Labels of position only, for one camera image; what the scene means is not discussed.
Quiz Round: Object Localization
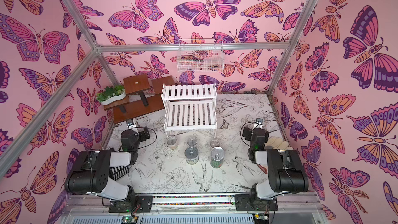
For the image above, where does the yellow seed jar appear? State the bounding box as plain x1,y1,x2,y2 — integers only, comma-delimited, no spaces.
166,136,178,150

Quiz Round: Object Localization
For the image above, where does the red seed jar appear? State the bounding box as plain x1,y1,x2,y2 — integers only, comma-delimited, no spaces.
209,139,220,148

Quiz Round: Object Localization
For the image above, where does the green watermelon can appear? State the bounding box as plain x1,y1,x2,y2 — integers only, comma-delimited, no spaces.
210,147,225,169

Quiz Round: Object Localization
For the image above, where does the dark seed jar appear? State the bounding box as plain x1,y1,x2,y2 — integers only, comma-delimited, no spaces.
187,136,198,147

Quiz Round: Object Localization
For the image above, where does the purple label tin can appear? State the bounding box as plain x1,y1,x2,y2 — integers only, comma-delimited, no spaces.
184,146,199,165

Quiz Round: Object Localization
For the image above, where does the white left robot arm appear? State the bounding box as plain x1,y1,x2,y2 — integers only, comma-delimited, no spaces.
64,127,150,203

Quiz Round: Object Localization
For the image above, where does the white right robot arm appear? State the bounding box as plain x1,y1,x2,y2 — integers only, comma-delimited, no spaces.
241,123,309,202

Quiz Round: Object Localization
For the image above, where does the white slatted wooden shelf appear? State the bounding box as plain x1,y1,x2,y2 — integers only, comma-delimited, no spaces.
161,84,217,138

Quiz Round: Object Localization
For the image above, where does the brown wooden stepped stand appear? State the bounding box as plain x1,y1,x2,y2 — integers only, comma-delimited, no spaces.
104,75,175,123

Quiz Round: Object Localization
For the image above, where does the green plant in white pot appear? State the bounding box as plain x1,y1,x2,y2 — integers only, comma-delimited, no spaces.
96,85,126,105

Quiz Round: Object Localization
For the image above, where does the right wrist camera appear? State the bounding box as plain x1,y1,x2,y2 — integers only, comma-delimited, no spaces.
254,118,264,129

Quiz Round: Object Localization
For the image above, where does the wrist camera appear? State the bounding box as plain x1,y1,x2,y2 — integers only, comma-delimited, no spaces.
126,119,136,130
254,118,264,129

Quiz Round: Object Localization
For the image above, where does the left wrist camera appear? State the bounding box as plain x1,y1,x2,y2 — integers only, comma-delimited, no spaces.
126,119,136,130

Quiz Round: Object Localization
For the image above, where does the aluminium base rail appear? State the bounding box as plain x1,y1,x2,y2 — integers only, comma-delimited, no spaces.
58,192,328,224

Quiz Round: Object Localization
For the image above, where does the white wire basket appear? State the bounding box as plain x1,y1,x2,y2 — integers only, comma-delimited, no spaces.
175,38,225,73

